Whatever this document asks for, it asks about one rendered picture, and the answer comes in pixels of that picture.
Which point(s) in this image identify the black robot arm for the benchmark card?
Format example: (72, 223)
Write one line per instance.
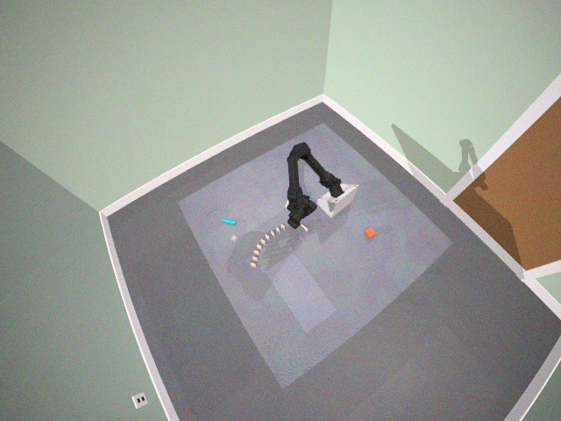
(299, 203)

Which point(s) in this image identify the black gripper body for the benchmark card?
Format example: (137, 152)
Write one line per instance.
(312, 206)

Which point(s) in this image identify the small orange block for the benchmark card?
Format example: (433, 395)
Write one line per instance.
(369, 232)

